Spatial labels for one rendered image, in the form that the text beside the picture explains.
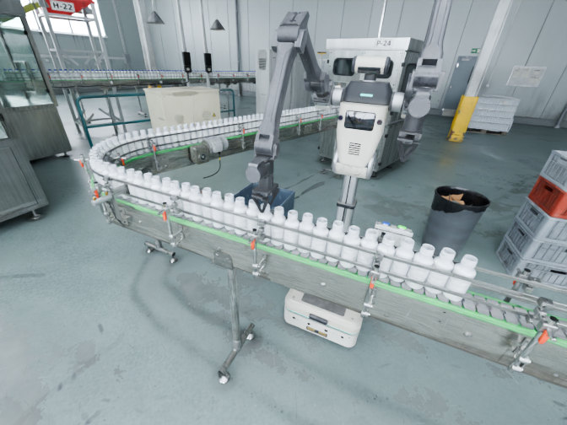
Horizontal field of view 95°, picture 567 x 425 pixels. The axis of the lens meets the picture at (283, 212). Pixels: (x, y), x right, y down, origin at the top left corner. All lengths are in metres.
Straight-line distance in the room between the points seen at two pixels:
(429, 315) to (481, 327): 0.15
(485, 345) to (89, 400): 1.93
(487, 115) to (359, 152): 8.91
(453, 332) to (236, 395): 1.22
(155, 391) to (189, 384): 0.18
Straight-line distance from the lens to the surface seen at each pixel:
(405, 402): 1.98
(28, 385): 2.31
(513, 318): 1.13
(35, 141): 5.95
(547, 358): 1.21
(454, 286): 1.03
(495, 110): 10.25
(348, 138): 1.43
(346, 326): 1.83
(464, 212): 2.82
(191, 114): 5.09
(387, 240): 0.94
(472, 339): 1.15
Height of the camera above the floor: 1.66
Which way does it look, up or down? 30 degrees down
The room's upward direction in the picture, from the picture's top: 3 degrees clockwise
